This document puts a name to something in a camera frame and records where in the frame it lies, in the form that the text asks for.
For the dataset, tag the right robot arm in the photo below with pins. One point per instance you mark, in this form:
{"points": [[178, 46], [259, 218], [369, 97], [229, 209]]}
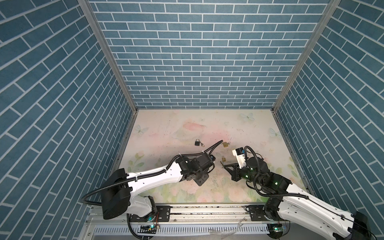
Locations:
{"points": [[287, 201]]}

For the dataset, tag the left corner aluminium post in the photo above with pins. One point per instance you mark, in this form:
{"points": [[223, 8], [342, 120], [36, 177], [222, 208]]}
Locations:
{"points": [[91, 18]]}

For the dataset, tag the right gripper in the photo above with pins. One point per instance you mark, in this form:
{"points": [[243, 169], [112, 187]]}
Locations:
{"points": [[235, 175]]}

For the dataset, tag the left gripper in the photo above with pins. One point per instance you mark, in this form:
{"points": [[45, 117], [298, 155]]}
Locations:
{"points": [[201, 182]]}

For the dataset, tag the right corner aluminium post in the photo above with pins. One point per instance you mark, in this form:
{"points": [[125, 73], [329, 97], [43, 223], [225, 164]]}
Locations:
{"points": [[318, 30]]}

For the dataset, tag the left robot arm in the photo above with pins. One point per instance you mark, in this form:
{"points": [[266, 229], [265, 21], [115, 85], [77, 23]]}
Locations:
{"points": [[120, 193]]}

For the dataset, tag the corner aluminium post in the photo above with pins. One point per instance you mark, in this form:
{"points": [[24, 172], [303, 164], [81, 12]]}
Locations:
{"points": [[91, 18], [318, 30]]}

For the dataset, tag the brass padlock shackle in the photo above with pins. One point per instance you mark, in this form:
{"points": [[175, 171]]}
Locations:
{"points": [[226, 144]]}

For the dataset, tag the aluminium rail base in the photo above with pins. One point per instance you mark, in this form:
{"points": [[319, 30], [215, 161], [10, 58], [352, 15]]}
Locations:
{"points": [[189, 220]]}

